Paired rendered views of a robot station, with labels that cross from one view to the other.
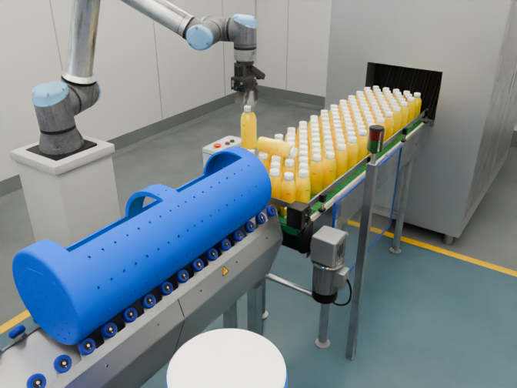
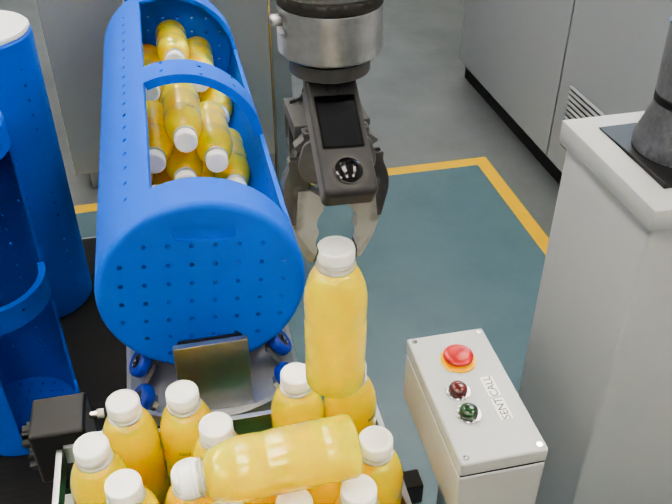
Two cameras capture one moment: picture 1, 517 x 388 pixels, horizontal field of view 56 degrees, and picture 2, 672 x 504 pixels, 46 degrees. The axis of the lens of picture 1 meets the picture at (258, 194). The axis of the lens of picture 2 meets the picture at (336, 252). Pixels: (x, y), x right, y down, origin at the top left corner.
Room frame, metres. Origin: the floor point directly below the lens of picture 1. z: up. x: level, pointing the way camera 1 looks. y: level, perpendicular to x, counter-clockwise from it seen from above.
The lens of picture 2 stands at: (2.43, -0.42, 1.77)
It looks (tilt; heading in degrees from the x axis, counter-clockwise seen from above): 36 degrees down; 133
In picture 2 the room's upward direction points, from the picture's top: straight up
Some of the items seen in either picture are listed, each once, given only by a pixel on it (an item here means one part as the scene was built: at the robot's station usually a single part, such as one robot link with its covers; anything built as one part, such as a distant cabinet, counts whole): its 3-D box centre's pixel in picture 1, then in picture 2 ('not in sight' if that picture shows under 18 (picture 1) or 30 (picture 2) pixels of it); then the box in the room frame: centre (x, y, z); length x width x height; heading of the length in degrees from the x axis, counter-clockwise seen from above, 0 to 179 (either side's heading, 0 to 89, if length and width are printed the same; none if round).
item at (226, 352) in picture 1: (226, 371); not in sight; (0.83, 0.07, 1.03); 0.28 x 0.28 x 0.01
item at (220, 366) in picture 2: not in sight; (214, 371); (1.77, 0.03, 0.99); 0.10 x 0.02 x 0.12; 56
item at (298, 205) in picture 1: (297, 216); (68, 440); (1.70, -0.16, 0.95); 0.10 x 0.07 x 0.10; 56
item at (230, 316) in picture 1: (230, 327); not in sight; (1.76, 0.13, 0.31); 0.06 x 0.06 x 0.63; 56
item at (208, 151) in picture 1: (225, 153); (468, 418); (2.11, 0.16, 1.05); 0.20 x 0.10 x 0.10; 146
